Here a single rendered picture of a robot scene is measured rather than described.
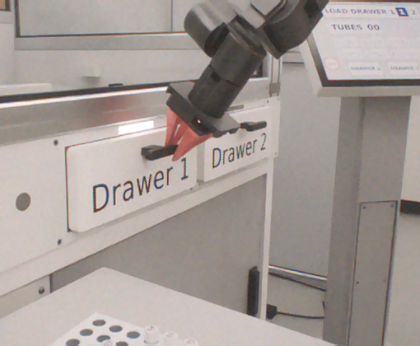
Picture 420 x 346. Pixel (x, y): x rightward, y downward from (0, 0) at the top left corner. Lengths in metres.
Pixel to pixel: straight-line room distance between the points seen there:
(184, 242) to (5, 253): 0.42
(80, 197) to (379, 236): 1.16
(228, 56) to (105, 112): 0.18
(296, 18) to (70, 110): 0.30
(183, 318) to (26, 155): 0.25
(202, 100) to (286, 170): 1.72
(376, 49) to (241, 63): 0.86
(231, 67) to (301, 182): 1.74
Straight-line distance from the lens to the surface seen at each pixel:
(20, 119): 0.58
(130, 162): 0.71
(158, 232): 0.85
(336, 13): 1.51
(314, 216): 2.39
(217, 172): 0.93
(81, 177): 0.63
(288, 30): 0.66
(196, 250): 0.98
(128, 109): 0.72
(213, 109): 0.68
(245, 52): 0.65
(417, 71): 1.49
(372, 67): 1.43
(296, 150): 2.34
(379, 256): 1.67
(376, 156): 1.56
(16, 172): 0.58
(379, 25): 1.55
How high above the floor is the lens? 1.05
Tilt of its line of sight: 11 degrees down
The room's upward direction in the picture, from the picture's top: straight up
